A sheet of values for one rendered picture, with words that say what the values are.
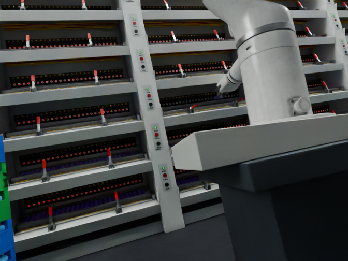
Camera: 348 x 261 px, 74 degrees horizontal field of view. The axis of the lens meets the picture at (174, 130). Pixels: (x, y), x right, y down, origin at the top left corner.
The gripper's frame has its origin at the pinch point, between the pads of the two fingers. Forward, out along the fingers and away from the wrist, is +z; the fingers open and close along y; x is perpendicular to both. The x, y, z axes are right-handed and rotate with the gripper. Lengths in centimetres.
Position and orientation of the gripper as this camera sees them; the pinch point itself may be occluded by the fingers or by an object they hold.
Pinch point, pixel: (221, 94)
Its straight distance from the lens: 129.6
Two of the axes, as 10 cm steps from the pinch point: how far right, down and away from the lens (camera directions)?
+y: -9.4, 1.6, -3.1
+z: -2.3, 3.9, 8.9
